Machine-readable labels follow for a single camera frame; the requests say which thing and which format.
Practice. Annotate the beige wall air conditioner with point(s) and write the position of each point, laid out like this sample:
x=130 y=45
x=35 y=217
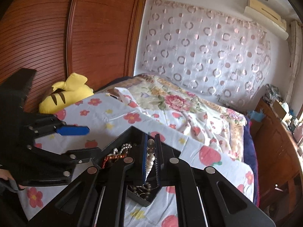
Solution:
x=267 y=18

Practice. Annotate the beige side curtain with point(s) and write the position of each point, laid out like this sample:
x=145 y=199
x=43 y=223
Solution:
x=296 y=57

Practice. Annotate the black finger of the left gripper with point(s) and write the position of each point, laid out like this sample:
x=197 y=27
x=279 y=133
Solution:
x=82 y=156

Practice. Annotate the yellow plush toy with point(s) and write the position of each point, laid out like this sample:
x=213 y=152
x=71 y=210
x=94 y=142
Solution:
x=63 y=94

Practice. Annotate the pink kettle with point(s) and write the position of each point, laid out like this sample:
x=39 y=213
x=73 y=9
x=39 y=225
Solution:
x=298 y=132

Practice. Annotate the left hand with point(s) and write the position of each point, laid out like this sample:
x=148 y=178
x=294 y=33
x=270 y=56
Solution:
x=6 y=175

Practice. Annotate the blue plastic bag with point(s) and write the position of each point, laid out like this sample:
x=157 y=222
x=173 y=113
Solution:
x=257 y=116

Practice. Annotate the wooden sideboard cabinet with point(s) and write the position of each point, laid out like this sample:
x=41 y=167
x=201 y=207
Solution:
x=279 y=166

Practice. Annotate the strawberry flower print sheet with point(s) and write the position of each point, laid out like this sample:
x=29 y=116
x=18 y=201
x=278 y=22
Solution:
x=107 y=118

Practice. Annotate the black square jewelry box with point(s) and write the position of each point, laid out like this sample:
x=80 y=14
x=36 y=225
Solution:
x=150 y=154

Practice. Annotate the floral quilt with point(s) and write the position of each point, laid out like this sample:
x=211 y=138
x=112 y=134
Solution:
x=218 y=127

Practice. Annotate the dark blue blanket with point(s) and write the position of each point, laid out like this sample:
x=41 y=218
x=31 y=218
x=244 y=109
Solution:
x=250 y=158

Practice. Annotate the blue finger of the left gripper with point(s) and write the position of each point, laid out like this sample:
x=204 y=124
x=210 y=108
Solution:
x=73 y=130

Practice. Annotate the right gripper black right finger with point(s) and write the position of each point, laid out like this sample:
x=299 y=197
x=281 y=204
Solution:
x=205 y=197

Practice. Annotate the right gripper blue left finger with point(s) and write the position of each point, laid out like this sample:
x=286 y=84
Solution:
x=97 y=197

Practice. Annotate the cardboard tissue box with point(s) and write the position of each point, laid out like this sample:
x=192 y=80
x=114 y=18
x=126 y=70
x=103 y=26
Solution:
x=279 y=110

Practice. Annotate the pink circle patterned curtain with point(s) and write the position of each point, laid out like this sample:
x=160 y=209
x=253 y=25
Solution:
x=205 y=51

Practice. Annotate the wooden wardrobe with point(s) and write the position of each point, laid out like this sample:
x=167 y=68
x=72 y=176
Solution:
x=95 y=38

